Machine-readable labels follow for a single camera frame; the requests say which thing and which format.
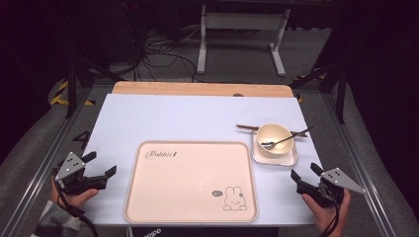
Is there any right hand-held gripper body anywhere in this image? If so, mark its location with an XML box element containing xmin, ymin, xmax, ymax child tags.
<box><xmin>295</xmin><ymin>167</ymin><xmax>366</xmax><ymax>209</ymax></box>

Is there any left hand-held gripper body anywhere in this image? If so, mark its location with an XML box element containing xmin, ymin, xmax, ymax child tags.
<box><xmin>53</xmin><ymin>151</ymin><xmax>109</xmax><ymax>196</ymax></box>

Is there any white square plate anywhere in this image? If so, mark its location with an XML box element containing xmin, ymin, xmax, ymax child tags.
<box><xmin>251</xmin><ymin>130</ymin><xmax>299</xmax><ymax>167</ymax></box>

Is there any metal spoon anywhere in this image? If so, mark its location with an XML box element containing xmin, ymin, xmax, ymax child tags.
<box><xmin>261</xmin><ymin>125</ymin><xmax>314</xmax><ymax>149</ymax></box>

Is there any cream bowl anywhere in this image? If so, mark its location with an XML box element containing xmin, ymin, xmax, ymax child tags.
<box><xmin>256</xmin><ymin>122</ymin><xmax>294</xmax><ymax>158</ymax></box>

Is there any pink tray with rabbit print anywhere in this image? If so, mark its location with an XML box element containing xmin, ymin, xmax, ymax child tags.
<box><xmin>123</xmin><ymin>140</ymin><xmax>259</xmax><ymax>225</ymax></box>

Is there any person's left hand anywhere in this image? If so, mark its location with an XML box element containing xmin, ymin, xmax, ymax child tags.
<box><xmin>49</xmin><ymin>179</ymin><xmax>99</xmax><ymax>210</ymax></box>

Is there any person's right hand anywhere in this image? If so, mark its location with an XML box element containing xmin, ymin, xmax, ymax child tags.
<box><xmin>300</xmin><ymin>190</ymin><xmax>352</xmax><ymax>237</ymax></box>

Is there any yellow and black floor tape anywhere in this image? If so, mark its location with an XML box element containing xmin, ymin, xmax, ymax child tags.
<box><xmin>48</xmin><ymin>80</ymin><xmax>97</xmax><ymax>107</ymax></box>

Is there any black tripod stand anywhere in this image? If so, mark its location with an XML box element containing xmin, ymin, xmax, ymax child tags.
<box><xmin>290</xmin><ymin>60</ymin><xmax>347</xmax><ymax>124</ymax></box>
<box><xmin>63</xmin><ymin>55</ymin><xmax>126</xmax><ymax>119</ymax></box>

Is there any white table mat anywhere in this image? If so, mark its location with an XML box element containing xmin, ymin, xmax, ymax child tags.
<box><xmin>80</xmin><ymin>93</ymin><xmax>325</xmax><ymax>228</ymax></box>

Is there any black box with white print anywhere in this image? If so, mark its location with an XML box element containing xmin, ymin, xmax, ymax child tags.
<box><xmin>129</xmin><ymin>226</ymin><xmax>276</xmax><ymax>237</ymax></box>

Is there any aluminium floor rail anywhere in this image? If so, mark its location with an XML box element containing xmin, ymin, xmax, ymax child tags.
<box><xmin>320</xmin><ymin>93</ymin><xmax>396</xmax><ymax>237</ymax></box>
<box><xmin>0</xmin><ymin>87</ymin><xmax>95</xmax><ymax>237</ymax></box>

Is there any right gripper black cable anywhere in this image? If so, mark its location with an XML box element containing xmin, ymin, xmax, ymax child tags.
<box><xmin>317</xmin><ymin>182</ymin><xmax>345</xmax><ymax>237</ymax></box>

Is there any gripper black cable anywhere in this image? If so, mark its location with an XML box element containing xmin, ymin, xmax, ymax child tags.
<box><xmin>317</xmin><ymin>182</ymin><xmax>345</xmax><ymax>237</ymax></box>
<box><xmin>52</xmin><ymin>169</ymin><xmax>100</xmax><ymax>237</ymax></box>

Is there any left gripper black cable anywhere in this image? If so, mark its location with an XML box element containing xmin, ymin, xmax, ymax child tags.
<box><xmin>52</xmin><ymin>169</ymin><xmax>100</xmax><ymax>237</ymax></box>

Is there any bundle of black floor cables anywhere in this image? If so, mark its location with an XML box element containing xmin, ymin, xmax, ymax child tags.
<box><xmin>108</xmin><ymin>19</ymin><xmax>202</xmax><ymax>83</ymax></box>

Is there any white metal stand frame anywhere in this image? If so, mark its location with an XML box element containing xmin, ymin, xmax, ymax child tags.
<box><xmin>196</xmin><ymin>4</ymin><xmax>292</xmax><ymax>77</ymax></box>

